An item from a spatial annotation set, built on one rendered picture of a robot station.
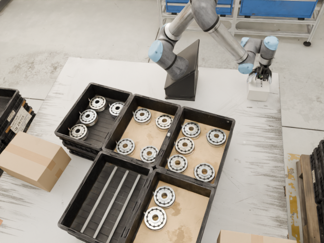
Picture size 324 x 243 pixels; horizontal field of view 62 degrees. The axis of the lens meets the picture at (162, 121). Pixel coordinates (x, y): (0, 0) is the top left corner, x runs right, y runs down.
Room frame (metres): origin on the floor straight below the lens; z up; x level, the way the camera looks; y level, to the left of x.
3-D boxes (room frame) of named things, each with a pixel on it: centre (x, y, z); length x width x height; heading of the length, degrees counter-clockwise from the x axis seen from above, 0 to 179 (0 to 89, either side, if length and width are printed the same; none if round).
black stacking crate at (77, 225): (0.47, 0.30, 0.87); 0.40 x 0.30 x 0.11; 151
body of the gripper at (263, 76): (1.11, -0.64, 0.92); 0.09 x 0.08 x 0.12; 162
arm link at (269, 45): (1.12, -0.64, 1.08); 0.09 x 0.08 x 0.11; 64
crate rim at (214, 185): (0.68, -0.16, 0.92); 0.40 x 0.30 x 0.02; 151
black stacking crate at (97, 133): (0.96, 0.37, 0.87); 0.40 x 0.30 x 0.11; 151
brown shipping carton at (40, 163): (0.80, 0.75, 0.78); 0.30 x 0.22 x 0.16; 61
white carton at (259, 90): (1.14, -0.65, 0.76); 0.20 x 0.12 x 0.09; 162
